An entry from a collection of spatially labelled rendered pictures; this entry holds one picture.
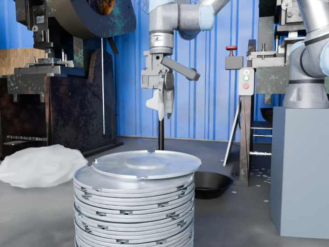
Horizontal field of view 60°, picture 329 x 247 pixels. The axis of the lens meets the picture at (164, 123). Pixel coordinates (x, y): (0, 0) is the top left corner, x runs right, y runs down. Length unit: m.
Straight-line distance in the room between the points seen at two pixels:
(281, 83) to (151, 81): 0.94
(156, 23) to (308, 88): 0.56
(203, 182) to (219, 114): 1.53
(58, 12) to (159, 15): 1.32
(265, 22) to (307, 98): 1.10
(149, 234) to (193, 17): 0.60
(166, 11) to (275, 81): 0.92
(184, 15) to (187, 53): 2.25
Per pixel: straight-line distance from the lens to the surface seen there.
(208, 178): 1.60
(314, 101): 1.09
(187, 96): 3.09
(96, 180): 0.67
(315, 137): 1.08
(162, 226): 0.62
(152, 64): 0.88
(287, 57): 1.72
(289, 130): 1.05
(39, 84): 2.25
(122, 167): 0.74
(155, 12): 0.88
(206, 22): 0.89
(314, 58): 1.00
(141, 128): 3.28
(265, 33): 2.09
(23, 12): 2.56
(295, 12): 1.83
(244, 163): 1.63
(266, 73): 1.65
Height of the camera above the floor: 0.50
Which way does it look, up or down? 6 degrees down
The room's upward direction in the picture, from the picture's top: straight up
